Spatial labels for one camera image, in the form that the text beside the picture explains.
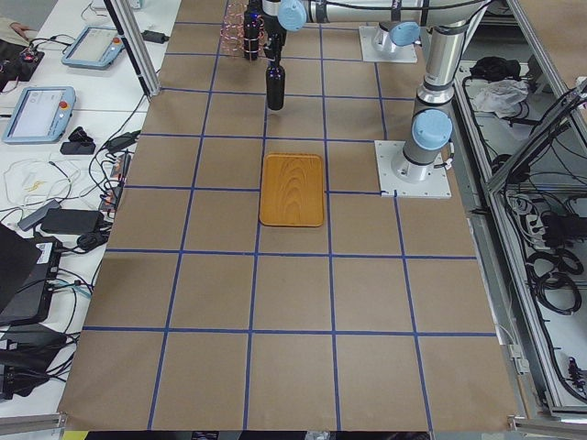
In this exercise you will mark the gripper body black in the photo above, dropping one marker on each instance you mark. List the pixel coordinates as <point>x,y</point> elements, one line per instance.
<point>275,46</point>

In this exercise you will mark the dark wine bottle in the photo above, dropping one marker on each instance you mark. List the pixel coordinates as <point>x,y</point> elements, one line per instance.
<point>275,86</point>
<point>251,36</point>

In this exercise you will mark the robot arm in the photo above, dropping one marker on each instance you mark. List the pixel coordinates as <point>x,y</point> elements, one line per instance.
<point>389,36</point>
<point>450,22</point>

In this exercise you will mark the wooden serving tray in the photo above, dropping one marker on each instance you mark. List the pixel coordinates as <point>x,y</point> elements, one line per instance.
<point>292,190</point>

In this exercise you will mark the black power adapter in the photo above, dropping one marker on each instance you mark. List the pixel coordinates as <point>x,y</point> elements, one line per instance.
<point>154,36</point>

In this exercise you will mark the teach pendant far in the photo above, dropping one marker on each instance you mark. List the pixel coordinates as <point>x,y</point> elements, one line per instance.
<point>95,48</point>

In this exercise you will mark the teach pendant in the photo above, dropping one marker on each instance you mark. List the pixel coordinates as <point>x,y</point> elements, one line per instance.
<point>95,48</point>
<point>40,116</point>

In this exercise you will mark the crumpled white cloth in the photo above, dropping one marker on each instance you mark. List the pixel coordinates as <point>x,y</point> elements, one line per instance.
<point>502,98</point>

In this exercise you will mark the teach pendant near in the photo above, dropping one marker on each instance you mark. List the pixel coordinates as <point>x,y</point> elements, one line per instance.
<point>40,116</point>

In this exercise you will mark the black power brick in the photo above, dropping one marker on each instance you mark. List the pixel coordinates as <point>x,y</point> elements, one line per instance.
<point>71,221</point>

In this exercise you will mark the black laptop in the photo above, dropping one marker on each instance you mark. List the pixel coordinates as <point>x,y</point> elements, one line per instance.
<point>28,267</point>

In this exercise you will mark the copper wire bottle basket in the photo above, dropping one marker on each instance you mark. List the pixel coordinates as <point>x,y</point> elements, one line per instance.
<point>232,30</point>

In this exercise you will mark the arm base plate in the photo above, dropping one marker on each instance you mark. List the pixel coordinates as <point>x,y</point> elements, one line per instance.
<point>369,54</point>
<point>400,178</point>

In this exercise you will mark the aluminium frame post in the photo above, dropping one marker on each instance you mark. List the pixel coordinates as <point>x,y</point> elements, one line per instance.
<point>127,28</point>

